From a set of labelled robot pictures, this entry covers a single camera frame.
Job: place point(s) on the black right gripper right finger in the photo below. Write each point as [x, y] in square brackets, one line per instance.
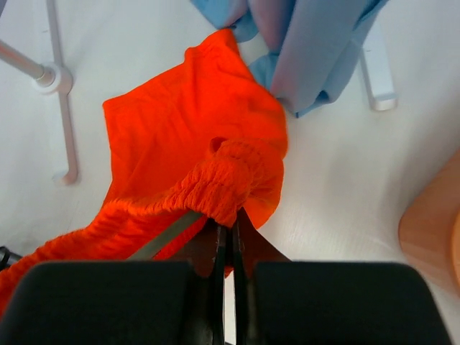
[280, 301]

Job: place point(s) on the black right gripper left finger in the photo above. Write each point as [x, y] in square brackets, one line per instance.
[177, 301]

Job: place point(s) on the grey clothes hanger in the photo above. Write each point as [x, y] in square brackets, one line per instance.
[154, 246]

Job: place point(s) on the orange shorts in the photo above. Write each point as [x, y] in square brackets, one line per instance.
[203, 136]

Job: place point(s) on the light blue shorts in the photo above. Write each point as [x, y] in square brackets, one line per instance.
[313, 45]

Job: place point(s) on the orange plastic basket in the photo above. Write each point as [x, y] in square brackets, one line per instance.
[428, 231]

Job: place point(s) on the white and silver clothes rack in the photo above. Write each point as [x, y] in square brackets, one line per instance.
[55, 82]

